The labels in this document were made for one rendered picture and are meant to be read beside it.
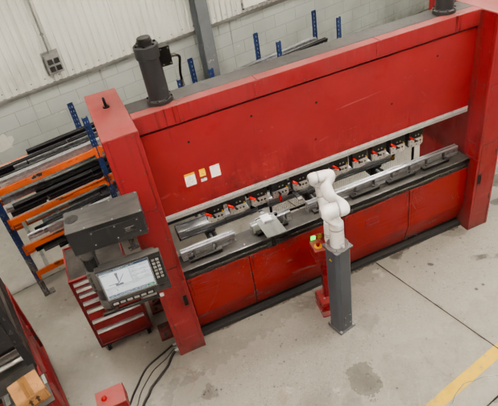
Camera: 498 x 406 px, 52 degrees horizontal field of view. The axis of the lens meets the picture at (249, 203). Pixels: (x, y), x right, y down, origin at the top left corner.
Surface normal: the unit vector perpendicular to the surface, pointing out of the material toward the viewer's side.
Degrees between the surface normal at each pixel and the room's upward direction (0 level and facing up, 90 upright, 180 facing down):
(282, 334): 0
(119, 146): 90
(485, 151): 90
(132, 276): 90
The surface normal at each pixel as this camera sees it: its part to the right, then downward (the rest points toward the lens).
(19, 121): 0.56, 0.44
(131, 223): 0.32, 0.54
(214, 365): -0.14, -0.79
